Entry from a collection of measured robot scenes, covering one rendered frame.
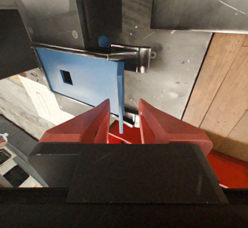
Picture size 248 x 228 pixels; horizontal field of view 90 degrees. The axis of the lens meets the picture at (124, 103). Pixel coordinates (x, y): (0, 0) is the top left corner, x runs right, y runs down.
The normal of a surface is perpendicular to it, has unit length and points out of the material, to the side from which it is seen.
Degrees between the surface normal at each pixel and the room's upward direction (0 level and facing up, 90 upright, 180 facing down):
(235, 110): 0
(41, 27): 0
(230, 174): 90
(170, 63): 0
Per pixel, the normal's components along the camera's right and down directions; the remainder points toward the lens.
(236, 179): 0.00, -0.80
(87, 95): -0.48, 0.53
